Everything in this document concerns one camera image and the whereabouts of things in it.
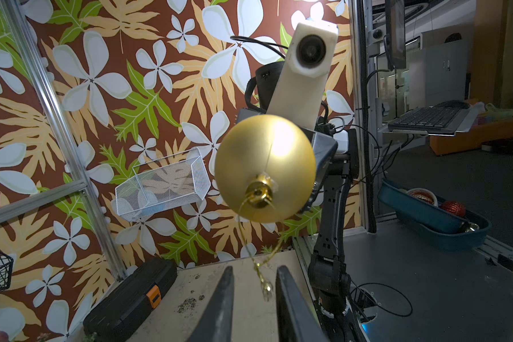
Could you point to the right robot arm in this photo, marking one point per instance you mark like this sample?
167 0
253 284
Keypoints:
327 269

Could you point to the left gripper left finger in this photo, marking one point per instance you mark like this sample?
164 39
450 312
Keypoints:
215 323

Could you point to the white wire basket right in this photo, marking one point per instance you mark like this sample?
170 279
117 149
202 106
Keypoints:
162 184

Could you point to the black tool case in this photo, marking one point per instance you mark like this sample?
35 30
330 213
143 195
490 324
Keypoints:
124 310

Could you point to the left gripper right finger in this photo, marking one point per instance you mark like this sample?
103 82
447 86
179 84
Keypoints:
294 318

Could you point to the black computer keyboard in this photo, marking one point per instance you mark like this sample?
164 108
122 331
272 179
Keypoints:
443 118

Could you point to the dark teal bin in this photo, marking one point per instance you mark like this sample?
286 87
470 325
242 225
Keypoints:
437 227

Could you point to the red ornament in bin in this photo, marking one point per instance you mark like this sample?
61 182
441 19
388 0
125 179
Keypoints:
454 208

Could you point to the gold ornament ball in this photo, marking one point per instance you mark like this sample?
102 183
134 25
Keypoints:
228 177

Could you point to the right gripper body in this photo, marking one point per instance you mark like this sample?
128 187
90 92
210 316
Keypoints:
282 165

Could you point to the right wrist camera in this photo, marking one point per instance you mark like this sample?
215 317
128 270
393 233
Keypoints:
302 82

